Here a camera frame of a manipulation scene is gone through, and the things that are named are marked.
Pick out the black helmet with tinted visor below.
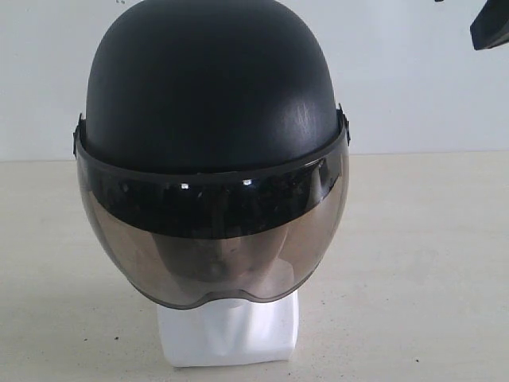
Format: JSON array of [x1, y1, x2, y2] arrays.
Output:
[[74, 1, 349, 310]]

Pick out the white mannequin head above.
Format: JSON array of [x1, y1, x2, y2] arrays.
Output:
[[157, 234, 300, 369]]

